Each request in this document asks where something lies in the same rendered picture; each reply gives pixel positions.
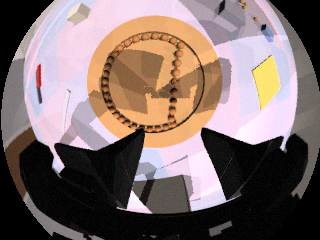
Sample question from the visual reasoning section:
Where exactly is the round tan wooden board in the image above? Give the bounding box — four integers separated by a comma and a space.
87, 16, 223, 148

